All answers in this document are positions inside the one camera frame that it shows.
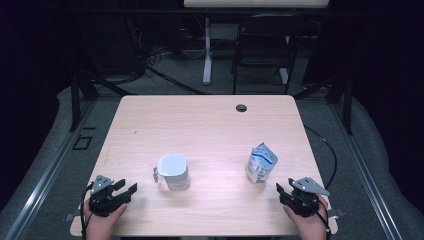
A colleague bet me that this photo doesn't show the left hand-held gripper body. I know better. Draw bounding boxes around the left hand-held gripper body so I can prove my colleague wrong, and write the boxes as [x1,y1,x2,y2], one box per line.
[88,174,133,218]

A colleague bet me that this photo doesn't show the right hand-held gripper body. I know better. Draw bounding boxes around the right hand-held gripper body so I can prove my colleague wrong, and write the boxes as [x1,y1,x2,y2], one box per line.
[288,176,331,218]

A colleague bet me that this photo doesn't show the white and blue pouch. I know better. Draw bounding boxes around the white and blue pouch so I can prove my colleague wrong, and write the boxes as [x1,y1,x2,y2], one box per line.
[245,142,279,185]

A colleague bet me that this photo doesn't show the clear container with white lid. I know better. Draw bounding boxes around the clear container with white lid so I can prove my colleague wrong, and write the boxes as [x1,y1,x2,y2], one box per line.
[152,153,191,192]

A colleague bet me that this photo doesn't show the person's left hand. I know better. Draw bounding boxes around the person's left hand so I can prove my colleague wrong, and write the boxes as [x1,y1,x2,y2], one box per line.
[83,199,128,240]

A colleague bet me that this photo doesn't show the person's right hand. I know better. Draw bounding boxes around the person's right hand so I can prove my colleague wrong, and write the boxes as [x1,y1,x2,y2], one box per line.
[283,199,330,240]

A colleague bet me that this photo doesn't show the dark equipment cabinet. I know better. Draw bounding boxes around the dark equipment cabinet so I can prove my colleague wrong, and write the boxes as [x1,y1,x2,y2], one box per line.
[88,14,148,76]

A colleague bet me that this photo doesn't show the black folding chair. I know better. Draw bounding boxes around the black folding chair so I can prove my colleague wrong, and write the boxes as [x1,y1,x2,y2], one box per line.
[231,13,309,95]

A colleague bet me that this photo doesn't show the white standing desk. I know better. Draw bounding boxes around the white standing desk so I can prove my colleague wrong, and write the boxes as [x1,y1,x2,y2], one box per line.
[183,0,330,86]

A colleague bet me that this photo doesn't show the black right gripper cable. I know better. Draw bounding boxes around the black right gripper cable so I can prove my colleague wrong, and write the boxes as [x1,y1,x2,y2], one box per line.
[313,196,333,240]

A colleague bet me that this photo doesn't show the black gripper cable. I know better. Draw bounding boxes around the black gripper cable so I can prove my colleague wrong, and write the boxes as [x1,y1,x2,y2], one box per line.
[313,196,333,240]
[79,182,96,240]

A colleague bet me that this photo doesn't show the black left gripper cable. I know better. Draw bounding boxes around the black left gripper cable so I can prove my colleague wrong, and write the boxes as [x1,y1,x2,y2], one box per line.
[79,182,96,240]

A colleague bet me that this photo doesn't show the grey metal table bracket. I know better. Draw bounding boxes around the grey metal table bracket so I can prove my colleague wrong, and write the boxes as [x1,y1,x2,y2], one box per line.
[63,211,84,223]
[321,207,346,220]

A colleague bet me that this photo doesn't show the thin black floor cable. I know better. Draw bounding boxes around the thin black floor cable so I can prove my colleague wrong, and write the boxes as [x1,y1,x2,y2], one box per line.
[303,124,338,191]

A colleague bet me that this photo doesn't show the metal floor rail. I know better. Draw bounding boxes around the metal floor rail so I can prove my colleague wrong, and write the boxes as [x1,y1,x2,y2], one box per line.
[328,99,404,240]
[4,99,98,240]

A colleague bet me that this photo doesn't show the black frame stand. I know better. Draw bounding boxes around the black frame stand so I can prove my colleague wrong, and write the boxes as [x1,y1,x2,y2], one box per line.
[69,71,134,133]
[293,71,354,136]

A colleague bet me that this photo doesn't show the thick black floor cable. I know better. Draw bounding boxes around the thick black floor cable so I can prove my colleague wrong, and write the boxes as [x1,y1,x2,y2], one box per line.
[146,65,208,96]

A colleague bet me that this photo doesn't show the black horizontal frame bar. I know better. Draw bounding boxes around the black horizontal frame bar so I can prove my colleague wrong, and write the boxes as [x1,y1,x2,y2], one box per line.
[66,8,334,16]

